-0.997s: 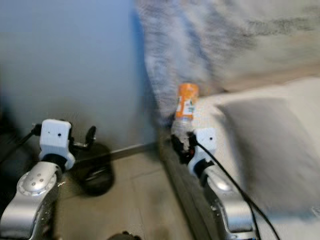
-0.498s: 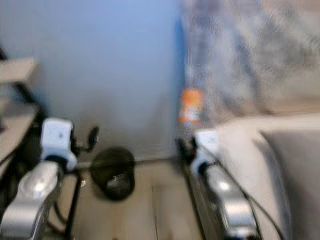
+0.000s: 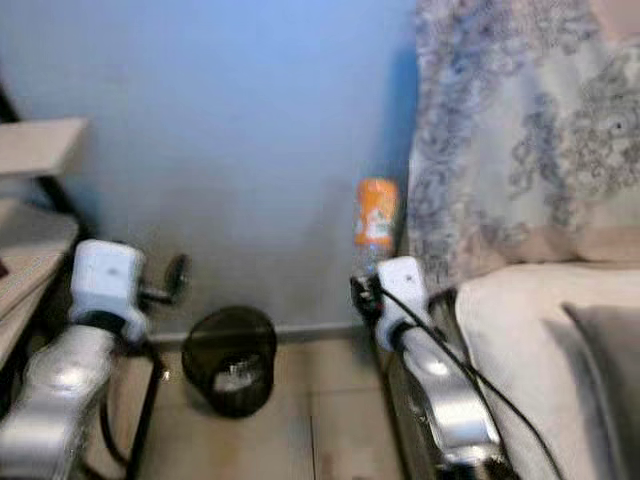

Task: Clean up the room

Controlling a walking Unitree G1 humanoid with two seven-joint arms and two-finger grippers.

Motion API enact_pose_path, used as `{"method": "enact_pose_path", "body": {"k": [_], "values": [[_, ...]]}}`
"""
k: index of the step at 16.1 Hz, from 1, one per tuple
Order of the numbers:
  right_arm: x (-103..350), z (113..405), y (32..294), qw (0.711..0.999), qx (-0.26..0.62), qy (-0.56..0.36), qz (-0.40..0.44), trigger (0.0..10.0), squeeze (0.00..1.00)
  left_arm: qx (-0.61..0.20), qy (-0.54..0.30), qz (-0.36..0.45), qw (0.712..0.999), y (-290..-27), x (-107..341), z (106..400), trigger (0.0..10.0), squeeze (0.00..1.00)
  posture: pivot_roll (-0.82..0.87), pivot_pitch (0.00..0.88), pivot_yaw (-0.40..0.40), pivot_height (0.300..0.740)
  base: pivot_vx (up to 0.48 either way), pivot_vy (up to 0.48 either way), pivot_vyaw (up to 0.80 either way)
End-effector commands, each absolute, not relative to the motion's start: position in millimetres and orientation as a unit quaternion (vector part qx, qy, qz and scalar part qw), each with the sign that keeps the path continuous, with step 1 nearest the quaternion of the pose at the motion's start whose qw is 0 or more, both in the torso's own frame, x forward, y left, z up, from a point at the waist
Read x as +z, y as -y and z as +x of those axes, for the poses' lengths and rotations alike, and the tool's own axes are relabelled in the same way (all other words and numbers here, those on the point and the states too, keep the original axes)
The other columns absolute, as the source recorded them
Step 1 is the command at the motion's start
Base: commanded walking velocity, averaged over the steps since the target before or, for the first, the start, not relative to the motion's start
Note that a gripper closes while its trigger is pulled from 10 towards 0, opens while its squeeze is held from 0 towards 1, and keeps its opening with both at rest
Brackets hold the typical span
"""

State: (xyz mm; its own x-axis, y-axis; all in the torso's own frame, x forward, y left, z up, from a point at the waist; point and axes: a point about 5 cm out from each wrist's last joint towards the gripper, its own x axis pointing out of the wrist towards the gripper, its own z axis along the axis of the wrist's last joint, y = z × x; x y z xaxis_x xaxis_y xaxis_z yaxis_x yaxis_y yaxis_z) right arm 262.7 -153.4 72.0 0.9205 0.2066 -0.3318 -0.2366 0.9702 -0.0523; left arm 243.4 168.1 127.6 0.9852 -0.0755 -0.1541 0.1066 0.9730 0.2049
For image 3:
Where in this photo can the clear bottle with orange label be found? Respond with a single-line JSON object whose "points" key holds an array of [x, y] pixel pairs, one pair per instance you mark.
{"points": [[377, 212]]}

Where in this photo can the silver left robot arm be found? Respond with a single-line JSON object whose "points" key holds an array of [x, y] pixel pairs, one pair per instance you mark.
{"points": [[60, 400]]}

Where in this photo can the black mesh waste bin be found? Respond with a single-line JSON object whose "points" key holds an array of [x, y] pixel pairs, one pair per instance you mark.
{"points": [[225, 345]]}

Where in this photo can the white crumpled paper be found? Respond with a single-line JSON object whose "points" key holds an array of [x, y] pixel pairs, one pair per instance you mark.
{"points": [[238, 377]]}

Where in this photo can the grey bed base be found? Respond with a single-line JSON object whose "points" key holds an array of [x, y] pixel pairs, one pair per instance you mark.
{"points": [[400, 425]]}

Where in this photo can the white quilted mattress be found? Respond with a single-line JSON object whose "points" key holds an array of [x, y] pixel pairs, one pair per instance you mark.
{"points": [[520, 340]]}

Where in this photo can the beige grey patterned curtain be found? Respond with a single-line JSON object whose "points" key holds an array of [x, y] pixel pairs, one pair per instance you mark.
{"points": [[520, 120]]}

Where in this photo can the grey pillow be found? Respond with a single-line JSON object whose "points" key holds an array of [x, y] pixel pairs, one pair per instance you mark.
{"points": [[610, 370]]}

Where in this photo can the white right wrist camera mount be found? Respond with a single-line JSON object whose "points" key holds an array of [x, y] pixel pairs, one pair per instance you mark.
{"points": [[402, 285]]}

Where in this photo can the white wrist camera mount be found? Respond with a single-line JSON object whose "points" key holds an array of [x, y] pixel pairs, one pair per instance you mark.
{"points": [[108, 275], [402, 285]]}

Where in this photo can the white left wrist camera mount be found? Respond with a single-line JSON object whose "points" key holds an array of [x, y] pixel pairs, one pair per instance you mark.
{"points": [[108, 275]]}

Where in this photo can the beige shelf unit black frame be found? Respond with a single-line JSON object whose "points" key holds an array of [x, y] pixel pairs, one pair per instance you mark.
{"points": [[30, 250]]}

